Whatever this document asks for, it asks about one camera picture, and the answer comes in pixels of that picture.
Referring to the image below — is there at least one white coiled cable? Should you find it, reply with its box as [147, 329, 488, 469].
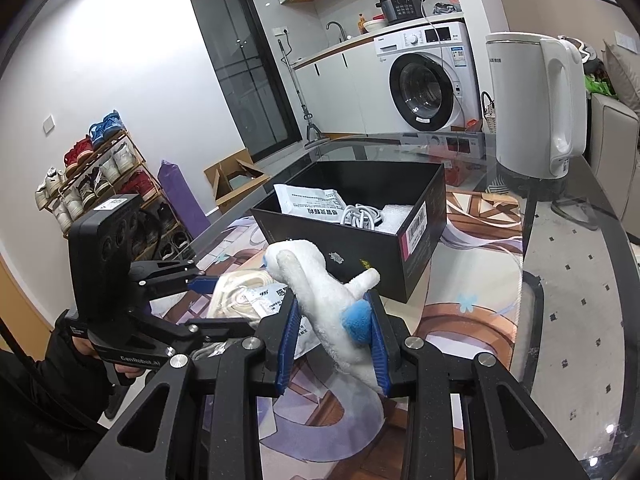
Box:
[339, 202, 385, 230]

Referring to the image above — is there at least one white washing machine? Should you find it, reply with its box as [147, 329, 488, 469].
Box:
[368, 21, 482, 133]

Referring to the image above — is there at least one black rice cooker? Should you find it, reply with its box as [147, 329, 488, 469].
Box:
[376, 0, 423, 25]

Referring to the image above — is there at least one floor mop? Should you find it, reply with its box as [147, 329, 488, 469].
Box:
[278, 28, 324, 148]

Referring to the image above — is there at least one white electric kettle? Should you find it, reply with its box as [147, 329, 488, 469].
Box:
[486, 32, 587, 180]

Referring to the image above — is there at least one brown cardboard box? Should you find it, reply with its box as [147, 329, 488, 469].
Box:
[204, 148, 270, 214]

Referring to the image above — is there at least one white plush toy blue patch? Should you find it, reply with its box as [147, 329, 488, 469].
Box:
[264, 240, 382, 393]

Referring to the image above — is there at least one left hand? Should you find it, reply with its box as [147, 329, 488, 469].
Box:
[72, 337, 144, 379]

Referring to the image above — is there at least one purple rolled mat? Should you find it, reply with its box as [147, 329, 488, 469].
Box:
[157, 159, 210, 238]

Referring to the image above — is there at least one white printed paper packet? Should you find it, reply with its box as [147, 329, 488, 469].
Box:
[273, 184, 346, 223]

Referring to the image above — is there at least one wooden shoe rack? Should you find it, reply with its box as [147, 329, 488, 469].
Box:
[35, 110, 191, 260]

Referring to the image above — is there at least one bagged white rope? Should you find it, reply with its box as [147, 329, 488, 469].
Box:
[205, 268, 302, 361]

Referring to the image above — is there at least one beige sofa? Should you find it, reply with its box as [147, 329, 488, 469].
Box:
[589, 44, 639, 236]

